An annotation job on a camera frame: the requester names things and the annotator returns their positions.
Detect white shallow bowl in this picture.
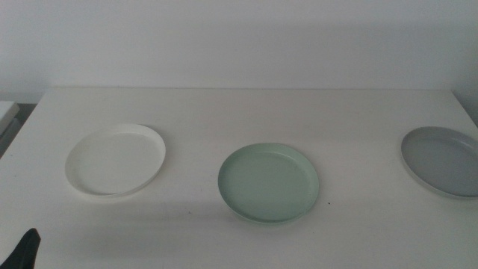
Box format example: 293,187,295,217
64,123,167,198

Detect grey shallow bowl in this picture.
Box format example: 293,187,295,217
400,126,478,200

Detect pale green shallow bowl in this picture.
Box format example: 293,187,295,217
217,142,320,225

